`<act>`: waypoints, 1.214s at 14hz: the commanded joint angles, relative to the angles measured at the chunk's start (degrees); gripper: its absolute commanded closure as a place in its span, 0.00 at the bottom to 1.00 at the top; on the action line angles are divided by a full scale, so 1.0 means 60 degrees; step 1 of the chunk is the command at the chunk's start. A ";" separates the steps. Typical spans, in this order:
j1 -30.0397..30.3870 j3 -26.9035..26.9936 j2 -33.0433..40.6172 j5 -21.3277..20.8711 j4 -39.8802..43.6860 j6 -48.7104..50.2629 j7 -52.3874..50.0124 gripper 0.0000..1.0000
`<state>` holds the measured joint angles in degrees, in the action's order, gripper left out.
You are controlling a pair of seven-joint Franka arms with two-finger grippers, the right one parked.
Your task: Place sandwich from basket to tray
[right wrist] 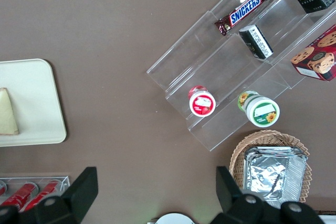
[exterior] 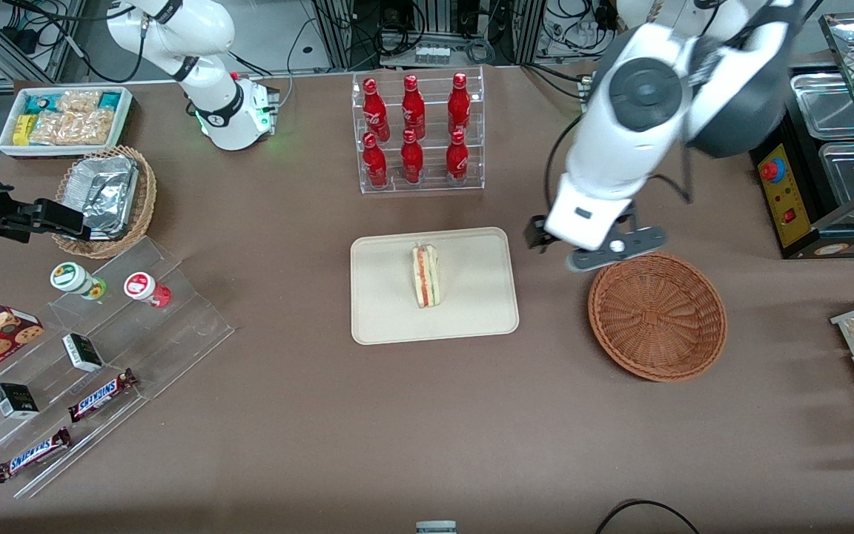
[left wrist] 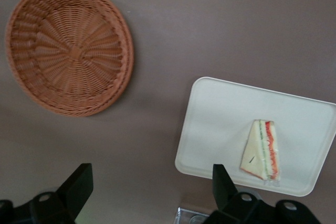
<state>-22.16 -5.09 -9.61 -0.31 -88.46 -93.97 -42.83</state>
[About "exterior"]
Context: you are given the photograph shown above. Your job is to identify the triangular sandwich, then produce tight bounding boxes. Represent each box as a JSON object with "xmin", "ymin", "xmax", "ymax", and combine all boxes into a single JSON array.
[{"xmin": 410, "ymin": 243, "xmax": 443, "ymax": 310}]

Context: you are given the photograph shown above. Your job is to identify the light wicker basket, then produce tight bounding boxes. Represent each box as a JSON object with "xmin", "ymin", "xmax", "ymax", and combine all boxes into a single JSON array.
[{"xmin": 52, "ymin": 145, "xmax": 158, "ymax": 260}]

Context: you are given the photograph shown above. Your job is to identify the round brown wicker basket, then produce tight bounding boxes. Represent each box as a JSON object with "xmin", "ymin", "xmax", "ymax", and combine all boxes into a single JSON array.
[{"xmin": 587, "ymin": 251, "xmax": 729, "ymax": 383}]

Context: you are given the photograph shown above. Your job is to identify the beige plastic tray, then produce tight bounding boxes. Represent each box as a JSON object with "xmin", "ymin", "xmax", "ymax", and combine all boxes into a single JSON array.
[{"xmin": 350, "ymin": 226, "xmax": 520, "ymax": 346}]

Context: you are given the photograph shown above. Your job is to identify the aluminium foil container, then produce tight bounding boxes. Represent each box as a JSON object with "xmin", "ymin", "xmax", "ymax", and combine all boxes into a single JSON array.
[{"xmin": 63, "ymin": 155, "xmax": 140, "ymax": 241}]

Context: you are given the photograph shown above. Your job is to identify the green lid cup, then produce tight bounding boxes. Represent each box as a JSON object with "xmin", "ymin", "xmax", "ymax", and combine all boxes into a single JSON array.
[{"xmin": 50, "ymin": 262, "xmax": 107, "ymax": 300}]

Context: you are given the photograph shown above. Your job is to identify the large clear cracker bag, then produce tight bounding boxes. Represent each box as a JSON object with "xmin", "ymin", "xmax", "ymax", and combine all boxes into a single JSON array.
[{"xmin": 30, "ymin": 109, "xmax": 114, "ymax": 146}]

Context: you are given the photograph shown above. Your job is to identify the red lid cup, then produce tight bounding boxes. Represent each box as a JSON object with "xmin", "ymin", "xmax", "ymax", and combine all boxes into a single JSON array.
[{"xmin": 124, "ymin": 271, "xmax": 173, "ymax": 309}]

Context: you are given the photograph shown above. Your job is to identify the red cola bottle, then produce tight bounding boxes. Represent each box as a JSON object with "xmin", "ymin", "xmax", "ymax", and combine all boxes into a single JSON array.
[
  {"xmin": 445, "ymin": 130, "xmax": 471, "ymax": 186},
  {"xmin": 362, "ymin": 132, "xmax": 390, "ymax": 188},
  {"xmin": 401, "ymin": 74, "xmax": 427, "ymax": 140},
  {"xmin": 362, "ymin": 77, "xmax": 391, "ymax": 143},
  {"xmin": 447, "ymin": 72, "xmax": 472, "ymax": 136},
  {"xmin": 400, "ymin": 129, "xmax": 426, "ymax": 185}
]

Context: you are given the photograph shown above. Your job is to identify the clear acrylic bottle rack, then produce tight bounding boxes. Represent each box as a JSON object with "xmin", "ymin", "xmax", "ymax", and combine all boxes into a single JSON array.
[{"xmin": 352, "ymin": 66, "xmax": 486, "ymax": 196}]

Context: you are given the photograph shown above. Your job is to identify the white rectangular snack bin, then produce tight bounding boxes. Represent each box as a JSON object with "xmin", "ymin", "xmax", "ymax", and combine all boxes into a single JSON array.
[{"xmin": 0, "ymin": 86, "xmax": 134, "ymax": 159}]

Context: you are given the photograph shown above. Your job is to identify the small clear cracker bag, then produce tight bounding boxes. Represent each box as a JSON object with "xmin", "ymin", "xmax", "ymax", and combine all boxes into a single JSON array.
[{"xmin": 56, "ymin": 90, "xmax": 102, "ymax": 114}]

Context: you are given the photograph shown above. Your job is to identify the small black box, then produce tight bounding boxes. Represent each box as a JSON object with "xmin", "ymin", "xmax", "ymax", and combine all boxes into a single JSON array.
[
  {"xmin": 0, "ymin": 382, "xmax": 41, "ymax": 421},
  {"xmin": 62, "ymin": 333, "xmax": 105, "ymax": 373}
]

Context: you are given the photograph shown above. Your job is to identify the clear acrylic step display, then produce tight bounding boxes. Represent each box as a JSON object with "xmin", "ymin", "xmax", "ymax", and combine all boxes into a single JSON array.
[{"xmin": 0, "ymin": 237, "xmax": 236, "ymax": 499}]

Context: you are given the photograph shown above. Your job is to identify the snickers bar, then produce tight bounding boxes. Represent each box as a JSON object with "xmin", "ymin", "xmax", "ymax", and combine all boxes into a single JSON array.
[
  {"xmin": 67, "ymin": 368, "xmax": 139, "ymax": 424},
  {"xmin": 0, "ymin": 427, "xmax": 73, "ymax": 484}
]

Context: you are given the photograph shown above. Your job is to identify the black food warmer machine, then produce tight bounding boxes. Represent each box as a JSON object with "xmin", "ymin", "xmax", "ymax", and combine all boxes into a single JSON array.
[{"xmin": 749, "ymin": 11, "xmax": 854, "ymax": 260}]

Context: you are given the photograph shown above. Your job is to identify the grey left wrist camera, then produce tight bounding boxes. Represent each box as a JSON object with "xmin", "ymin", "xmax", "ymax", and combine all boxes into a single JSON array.
[{"xmin": 566, "ymin": 225, "xmax": 667, "ymax": 273}]

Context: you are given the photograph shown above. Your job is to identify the black cable loop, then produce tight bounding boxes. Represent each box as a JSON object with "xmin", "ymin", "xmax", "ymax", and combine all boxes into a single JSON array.
[{"xmin": 593, "ymin": 498, "xmax": 703, "ymax": 534}]

